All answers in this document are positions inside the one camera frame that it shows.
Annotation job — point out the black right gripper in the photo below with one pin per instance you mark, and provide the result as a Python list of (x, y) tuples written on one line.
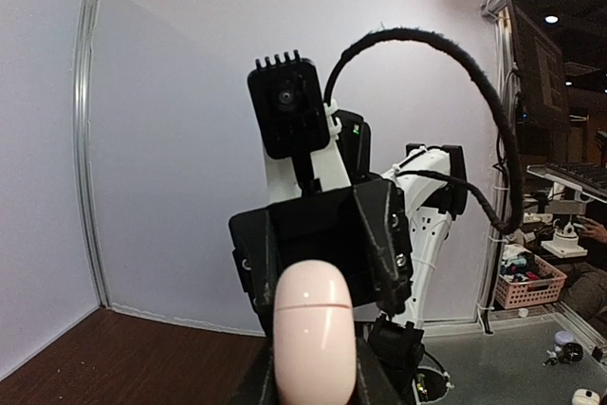
[(363, 230)]

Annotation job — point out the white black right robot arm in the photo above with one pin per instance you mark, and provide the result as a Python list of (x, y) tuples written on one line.
[(432, 202)]

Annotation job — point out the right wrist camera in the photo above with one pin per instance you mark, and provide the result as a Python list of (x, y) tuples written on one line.
[(297, 127)]

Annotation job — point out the pink plastic basket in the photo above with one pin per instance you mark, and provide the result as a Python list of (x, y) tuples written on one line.
[(526, 279)]

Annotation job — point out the pink earbud charging case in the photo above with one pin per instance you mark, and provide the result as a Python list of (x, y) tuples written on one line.
[(314, 340)]

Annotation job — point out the left aluminium corner post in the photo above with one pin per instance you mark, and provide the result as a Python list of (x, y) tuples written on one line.
[(82, 79)]

